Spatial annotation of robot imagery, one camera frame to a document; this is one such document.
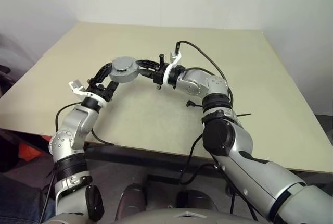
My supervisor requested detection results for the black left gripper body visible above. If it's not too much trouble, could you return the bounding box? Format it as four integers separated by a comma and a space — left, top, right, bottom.
87, 79, 115, 102

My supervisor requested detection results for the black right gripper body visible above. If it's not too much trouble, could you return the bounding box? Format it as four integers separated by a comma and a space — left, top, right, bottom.
152, 53, 169, 90

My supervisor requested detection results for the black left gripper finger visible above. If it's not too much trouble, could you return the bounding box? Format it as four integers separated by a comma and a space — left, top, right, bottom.
105, 81, 120, 97
89, 62, 113, 84

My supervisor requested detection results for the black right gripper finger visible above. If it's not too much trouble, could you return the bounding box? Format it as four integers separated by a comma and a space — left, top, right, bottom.
137, 69, 155, 79
136, 58, 159, 69

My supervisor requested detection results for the grey motor stator housing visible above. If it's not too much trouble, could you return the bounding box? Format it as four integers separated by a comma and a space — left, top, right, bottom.
109, 64, 139, 84

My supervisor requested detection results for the red orange bag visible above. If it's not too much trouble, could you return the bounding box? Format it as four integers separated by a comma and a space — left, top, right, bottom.
18, 135, 53, 162

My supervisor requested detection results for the dark rounded shape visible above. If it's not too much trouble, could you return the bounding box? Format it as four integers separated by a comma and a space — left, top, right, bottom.
116, 183, 148, 221
176, 190, 219, 211

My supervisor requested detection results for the grey robot torso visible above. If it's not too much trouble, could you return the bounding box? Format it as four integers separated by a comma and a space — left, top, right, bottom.
111, 207, 261, 224

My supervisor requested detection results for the blue denim fabric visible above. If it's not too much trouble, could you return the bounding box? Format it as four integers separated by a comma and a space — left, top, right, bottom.
0, 177, 57, 224

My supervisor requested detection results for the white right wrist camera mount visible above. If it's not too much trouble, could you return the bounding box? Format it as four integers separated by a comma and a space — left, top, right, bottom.
163, 50, 183, 88

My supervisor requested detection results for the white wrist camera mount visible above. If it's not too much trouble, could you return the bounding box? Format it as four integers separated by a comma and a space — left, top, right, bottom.
68, 79, 107, 106
163, 50, 183, 88

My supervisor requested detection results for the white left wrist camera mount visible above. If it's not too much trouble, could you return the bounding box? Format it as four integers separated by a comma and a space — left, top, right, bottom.
68, 79, 107, 106

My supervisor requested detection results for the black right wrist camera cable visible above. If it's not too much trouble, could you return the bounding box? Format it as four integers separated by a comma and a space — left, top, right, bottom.
175, 41, 234, 105

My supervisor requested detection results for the black table frame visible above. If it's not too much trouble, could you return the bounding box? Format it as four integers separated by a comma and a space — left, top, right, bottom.
0, 129, 231, 183

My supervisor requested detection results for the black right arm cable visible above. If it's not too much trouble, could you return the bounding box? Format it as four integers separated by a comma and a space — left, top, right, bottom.
178, 132, 261, 221

